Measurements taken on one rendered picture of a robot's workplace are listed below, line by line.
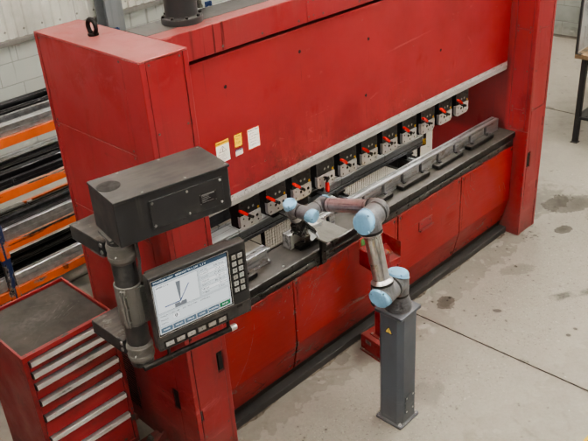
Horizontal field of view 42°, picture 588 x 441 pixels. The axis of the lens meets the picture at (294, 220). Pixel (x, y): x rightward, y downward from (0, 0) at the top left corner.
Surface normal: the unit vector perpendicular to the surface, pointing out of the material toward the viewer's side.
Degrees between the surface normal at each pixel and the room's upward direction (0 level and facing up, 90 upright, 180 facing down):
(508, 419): 0
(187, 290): 90
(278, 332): 90
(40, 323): 0
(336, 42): 90
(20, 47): 90
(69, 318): 0
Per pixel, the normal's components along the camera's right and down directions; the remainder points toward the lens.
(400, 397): 0.04, 0.48
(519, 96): -0.70, 0.39
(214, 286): 0.58, 0.36
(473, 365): -0.06, -0.87
